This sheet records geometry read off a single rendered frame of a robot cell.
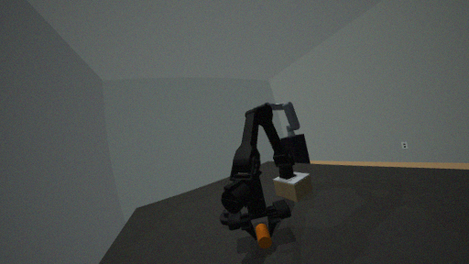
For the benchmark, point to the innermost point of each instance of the orange knob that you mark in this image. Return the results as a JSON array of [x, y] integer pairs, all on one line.
[[264, 239]]

